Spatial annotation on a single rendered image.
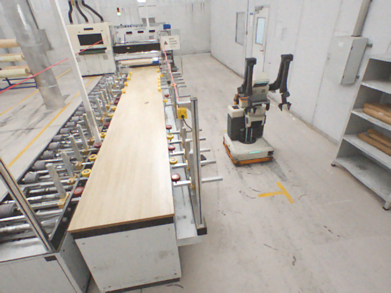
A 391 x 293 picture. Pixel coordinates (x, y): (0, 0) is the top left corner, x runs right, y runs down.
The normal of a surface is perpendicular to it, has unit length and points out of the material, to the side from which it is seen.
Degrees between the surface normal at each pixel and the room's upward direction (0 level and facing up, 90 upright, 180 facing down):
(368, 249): 0
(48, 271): 90
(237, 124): 90
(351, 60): 90
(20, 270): 90
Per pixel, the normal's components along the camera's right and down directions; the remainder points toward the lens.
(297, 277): -0.06, -0.86
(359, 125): 0.14, 0.50
